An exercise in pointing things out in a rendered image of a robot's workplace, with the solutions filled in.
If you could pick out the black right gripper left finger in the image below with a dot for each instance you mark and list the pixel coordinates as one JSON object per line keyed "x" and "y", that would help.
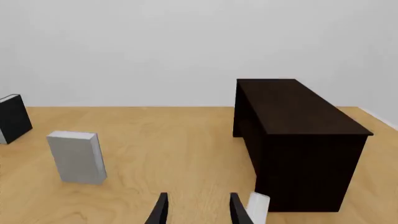
{"x": 160, "y": 211}

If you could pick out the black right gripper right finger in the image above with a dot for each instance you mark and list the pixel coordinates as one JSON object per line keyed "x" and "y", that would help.
{"x": 238, "y": 211}

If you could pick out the white book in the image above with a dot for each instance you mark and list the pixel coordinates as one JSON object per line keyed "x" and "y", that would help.
{"x": 258, "y": 207}

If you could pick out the dark brown wooden cabinet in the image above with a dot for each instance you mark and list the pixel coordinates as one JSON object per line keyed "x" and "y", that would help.
{"x": 298, "y": 144}

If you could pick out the grey book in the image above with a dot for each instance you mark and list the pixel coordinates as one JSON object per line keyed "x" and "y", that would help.
{"x": 76, "y": 158}

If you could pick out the black book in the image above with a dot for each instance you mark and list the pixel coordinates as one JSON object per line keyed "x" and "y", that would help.
{"x": 14, "y": 119}

